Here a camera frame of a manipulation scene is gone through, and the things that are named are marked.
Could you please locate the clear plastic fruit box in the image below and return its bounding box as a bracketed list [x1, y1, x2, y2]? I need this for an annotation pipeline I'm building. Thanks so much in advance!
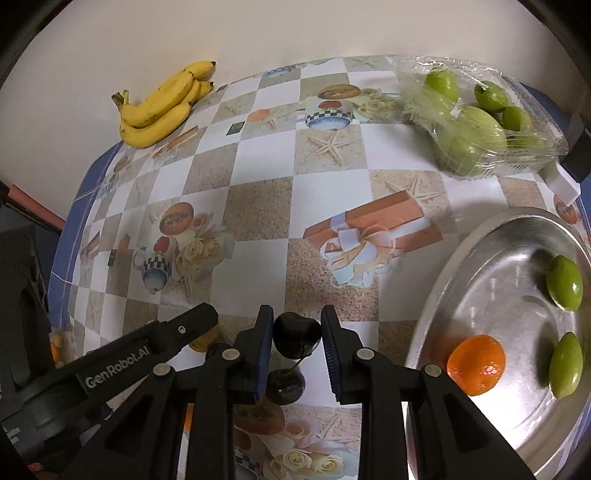
[392, 54, 570, 179]

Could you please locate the red-edged dark furniture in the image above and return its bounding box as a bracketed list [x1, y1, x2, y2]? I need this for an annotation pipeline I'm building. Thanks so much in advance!
[0, 180, 65, 407]

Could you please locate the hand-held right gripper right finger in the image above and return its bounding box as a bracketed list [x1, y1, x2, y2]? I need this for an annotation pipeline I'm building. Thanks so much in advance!
[321, 305, 513, 480]

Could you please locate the large green jujube fruit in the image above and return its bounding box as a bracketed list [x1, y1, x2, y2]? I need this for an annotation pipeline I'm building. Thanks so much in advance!
[546, 255, 583, 311]
[549, 331, 583, 400]

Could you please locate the pile of boxed jujubes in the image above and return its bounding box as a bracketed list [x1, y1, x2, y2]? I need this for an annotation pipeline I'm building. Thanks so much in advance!
[406, 67, 546, 178]

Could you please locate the brown longan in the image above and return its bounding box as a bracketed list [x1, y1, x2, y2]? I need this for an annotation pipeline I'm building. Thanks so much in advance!
[189, 325, 221, 354]

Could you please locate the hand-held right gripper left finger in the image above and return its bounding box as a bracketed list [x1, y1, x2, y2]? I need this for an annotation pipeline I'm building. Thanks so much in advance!
[60, 305, 275, 480]

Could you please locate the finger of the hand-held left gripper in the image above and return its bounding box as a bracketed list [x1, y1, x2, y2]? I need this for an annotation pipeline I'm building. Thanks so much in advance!
[151, 302, 220, 357]

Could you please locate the yellow banana bunch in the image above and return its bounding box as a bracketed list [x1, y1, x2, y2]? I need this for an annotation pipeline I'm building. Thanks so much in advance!
[112, 60, 217, 149]

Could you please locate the round steel plate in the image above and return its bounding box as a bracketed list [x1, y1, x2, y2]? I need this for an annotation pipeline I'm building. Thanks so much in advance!
[404, 208, 591, 480]

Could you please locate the dark cherry with stem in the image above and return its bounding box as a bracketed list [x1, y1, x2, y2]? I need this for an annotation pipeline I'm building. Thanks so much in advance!
[272, 311, 322, 374]

